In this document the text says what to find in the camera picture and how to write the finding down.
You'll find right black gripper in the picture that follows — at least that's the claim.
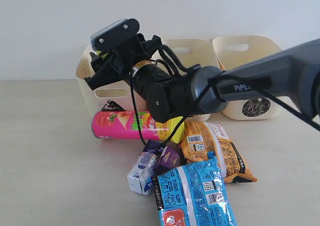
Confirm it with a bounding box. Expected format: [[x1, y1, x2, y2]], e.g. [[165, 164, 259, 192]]
[[84, 33, 162, 90]]

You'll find purple small carton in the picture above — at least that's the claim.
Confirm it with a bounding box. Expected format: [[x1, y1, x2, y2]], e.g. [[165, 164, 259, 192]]
[[153, 145, 186, 175]]

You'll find white blue milk carton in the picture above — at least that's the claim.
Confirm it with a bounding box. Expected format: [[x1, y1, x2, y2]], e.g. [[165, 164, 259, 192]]
[[127, 140, 165, 196]]

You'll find orange noodle packet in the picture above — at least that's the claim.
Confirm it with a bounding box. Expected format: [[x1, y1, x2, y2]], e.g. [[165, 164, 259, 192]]
[[180, 121, 258, 183]]

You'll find blue noodle packet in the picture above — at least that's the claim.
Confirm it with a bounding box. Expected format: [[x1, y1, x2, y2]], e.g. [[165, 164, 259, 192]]
[[151, 151, 237, 226]]

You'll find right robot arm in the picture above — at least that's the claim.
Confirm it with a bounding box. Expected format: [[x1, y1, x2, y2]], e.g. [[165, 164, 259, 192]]
[[85, 33, 320, 123]]

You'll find left cream plastic bin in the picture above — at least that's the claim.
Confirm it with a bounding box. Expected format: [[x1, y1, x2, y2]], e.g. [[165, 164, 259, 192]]
[[75, 45, 134, 117]]

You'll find cream plastic bin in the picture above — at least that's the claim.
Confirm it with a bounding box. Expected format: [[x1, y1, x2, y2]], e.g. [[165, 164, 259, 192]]
[[75, 45, 134, 117], [163, 39, 220, 122], [212, 35, 282, 121]]

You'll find pink chip can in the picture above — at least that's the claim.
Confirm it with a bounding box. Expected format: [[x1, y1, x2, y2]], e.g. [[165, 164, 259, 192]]
[[91, 111, 182, 141]]

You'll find middle cream plastic bin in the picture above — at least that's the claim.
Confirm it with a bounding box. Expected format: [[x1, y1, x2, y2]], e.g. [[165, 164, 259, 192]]
[[163, 39, 220, 122]]

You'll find right cream plastic bin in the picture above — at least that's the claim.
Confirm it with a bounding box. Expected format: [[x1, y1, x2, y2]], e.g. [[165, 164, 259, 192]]
[[212, 35, 282, 121]]

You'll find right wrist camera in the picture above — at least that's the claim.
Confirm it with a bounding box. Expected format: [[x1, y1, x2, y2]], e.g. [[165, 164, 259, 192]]
[[89, 18, 140, 52]]

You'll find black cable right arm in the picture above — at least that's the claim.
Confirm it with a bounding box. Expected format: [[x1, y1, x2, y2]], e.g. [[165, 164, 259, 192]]
[[113, 44, 320, 147]]

